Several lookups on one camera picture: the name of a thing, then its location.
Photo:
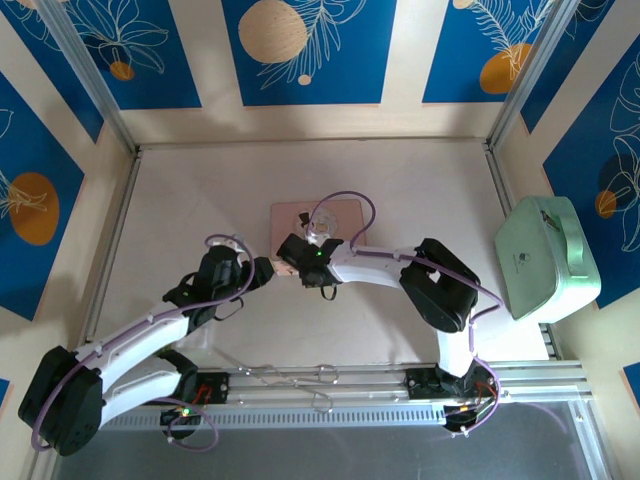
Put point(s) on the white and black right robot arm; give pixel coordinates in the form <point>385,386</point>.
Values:
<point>372,269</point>

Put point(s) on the mint green carry case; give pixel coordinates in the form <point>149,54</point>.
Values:
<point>547,260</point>

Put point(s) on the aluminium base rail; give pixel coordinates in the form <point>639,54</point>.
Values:
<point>350,400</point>

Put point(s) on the aluminium frame post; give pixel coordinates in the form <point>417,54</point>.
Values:
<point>87,75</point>
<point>530,70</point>

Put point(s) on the pink wedding couple tin box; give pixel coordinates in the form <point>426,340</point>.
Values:
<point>290,220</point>

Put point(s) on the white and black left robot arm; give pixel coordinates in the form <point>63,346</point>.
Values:
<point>135,342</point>

